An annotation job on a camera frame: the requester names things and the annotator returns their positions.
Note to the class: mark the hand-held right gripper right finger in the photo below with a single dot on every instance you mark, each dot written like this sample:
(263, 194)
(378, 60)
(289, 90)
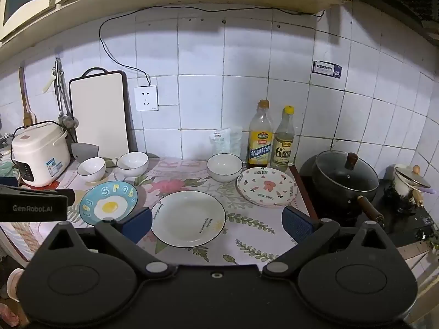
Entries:
(296, 226)

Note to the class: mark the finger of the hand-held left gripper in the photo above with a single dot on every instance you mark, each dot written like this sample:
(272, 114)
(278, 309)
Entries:
(68, 195)

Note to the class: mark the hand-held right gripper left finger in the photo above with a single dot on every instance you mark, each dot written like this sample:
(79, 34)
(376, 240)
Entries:
(139, 226)

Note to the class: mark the small white bowl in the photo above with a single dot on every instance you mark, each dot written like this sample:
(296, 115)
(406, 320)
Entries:
(91, 169)

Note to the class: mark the blue fried egg plate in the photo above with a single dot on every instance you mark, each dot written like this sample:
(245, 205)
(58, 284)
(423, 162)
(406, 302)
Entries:
(106, 205)

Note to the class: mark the white plate with dark rim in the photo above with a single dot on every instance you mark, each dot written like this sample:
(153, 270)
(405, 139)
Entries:
(187, 219)

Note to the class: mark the white bowl with dark rim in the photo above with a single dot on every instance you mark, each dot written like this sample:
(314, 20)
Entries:
(132, 164)

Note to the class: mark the large white bowl dark rim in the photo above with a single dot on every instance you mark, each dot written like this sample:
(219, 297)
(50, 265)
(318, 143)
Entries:
(224, 168)

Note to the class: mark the floral tablecloth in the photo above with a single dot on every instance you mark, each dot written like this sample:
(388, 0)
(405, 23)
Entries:
(247, 233)

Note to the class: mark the white rice cooker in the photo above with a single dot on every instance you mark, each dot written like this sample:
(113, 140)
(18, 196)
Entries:
(37, 154)

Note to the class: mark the green label clear bottle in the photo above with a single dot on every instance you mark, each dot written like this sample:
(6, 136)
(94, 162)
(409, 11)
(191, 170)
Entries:
(283, 147)

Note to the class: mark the yellow label bottle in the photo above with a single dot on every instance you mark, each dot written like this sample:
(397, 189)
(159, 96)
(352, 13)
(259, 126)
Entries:
(259, 144)

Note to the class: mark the white cutting board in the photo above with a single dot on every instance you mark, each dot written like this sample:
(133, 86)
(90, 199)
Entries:
(99, 109)

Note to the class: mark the metal ladle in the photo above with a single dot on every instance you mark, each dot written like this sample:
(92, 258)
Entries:
(62, 102)

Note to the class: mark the wooden spatula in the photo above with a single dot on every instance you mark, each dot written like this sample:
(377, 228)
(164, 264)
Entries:
(24, 102)

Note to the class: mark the white bag with green print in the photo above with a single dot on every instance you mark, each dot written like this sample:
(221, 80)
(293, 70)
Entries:
(236, 140)

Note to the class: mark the black gas stove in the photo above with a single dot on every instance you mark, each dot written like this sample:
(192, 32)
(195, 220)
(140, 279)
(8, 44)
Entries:
(404, 222)

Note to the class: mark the white bag with red logo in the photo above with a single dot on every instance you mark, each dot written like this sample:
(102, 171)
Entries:
(219, 142)

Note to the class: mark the white enamel pot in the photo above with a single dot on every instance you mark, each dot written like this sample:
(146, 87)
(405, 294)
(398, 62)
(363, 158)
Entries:
(406, 185)

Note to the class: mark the white power outlet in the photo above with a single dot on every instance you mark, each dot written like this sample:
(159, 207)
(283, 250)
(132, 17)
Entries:
(146, 98)

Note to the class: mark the blue white wall sticker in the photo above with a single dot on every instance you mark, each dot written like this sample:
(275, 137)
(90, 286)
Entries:
(327, 70)

